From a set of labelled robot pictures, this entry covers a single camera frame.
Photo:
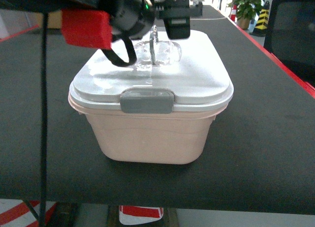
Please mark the white box lid grey handle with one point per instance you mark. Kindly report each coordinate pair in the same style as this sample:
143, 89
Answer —
190, 69

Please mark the potted green plant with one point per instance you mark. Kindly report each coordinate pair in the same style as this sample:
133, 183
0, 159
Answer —
246, 11

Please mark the yellow black striped bollard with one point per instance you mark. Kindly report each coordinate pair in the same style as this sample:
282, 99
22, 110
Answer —
260, 28

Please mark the black office chair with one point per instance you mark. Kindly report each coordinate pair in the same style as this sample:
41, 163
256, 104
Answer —
291, 36

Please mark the black table mat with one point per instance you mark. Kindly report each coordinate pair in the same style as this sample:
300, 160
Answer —
259, 155

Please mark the pink plastic storage box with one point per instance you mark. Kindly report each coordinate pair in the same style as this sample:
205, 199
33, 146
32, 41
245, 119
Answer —
175, 138

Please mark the robot arm with red block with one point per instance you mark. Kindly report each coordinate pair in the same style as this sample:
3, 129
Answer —
94, 23

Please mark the cardboard box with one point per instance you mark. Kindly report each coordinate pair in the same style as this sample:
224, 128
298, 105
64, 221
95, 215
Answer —
54, 20

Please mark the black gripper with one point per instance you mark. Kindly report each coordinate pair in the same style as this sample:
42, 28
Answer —
176, 17

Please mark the red white striped bollard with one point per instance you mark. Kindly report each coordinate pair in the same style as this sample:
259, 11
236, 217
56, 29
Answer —
15, 213

